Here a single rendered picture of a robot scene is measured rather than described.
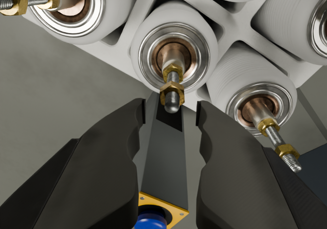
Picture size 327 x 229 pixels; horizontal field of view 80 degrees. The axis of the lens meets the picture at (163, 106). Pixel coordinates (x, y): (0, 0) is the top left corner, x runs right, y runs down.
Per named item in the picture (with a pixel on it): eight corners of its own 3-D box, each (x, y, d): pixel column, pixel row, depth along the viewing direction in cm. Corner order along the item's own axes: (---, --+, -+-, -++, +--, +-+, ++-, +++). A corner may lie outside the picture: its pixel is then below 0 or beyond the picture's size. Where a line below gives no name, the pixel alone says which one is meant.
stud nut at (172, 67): (187, 68, 17) (187, 72, 17) (178, 85, 18) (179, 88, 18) (167, 60, 17) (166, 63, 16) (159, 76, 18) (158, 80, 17)
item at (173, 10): (141, 9, 35) (114, 27, 20) (194, -10, 33) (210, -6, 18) (158, 59, 40) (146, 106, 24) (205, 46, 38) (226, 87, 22)
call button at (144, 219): (172, 211, 25) (172, 227, 23) (157, 224, 27) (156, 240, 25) (145, 200, 24) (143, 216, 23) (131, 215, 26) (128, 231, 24)
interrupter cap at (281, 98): (211, 111, 24) (212, 114, 24) (263, 66, 21) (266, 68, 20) (250, 142, 27) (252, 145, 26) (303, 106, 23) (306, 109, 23)
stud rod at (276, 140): (255, 117, 22) (286, 170, 16) (262, 111, 22) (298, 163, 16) (260, 122, 23) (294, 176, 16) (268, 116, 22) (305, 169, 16)
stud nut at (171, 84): (190, 87, 14) (190, 93, 13) (179, 106, 15) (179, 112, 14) (165, 77, 14) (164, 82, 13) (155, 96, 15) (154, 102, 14)
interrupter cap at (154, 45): (127, 34, 20) (126, 35, 19) (201, 9, 19) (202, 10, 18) (152, 97, 24) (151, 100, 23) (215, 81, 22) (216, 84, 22)
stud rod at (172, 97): (180, 64, 19) (182, 104, 12) (175, 73, 19) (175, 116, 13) (171, 60, 19) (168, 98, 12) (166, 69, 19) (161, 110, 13)
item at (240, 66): (190, 63, 40) (199, 113, 24) (227, 24, 35) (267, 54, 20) (223, 91, 42) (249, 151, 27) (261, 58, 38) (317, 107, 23)
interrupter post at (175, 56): (159, 51, 21) (156, 61, 18) (181, 45, 20) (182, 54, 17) (166, 71, 22) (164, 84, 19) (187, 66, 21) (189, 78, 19)
